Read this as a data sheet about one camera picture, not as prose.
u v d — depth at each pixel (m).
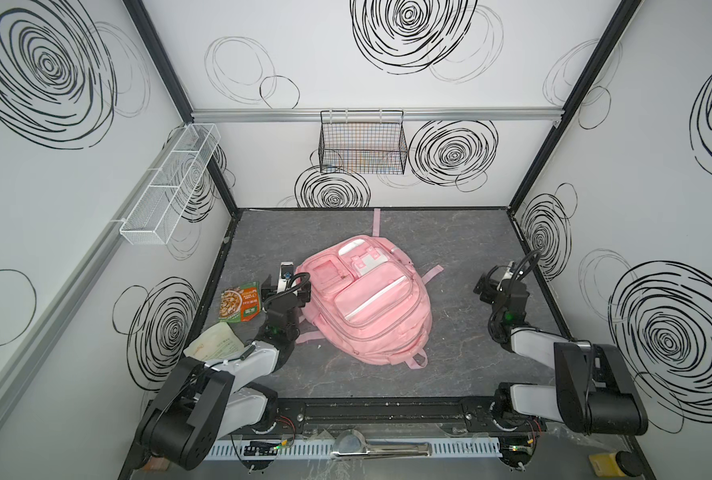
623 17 0.72
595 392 0.43
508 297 0.68
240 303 0.93
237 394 0.57
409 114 0.91
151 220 0.87
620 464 0.60
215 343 0.84
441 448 0.77
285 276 0.72
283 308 0.64
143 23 0.72
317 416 0.75
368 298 0.81
